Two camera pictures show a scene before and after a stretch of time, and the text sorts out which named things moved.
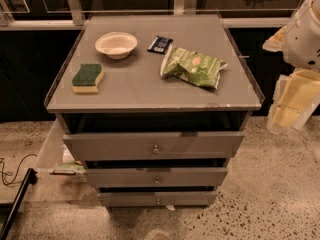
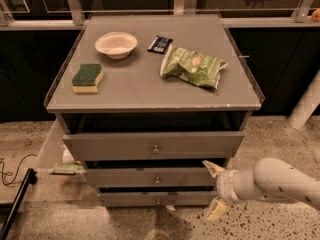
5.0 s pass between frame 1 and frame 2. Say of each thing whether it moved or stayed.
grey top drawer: stayed
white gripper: moved
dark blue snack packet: stayed
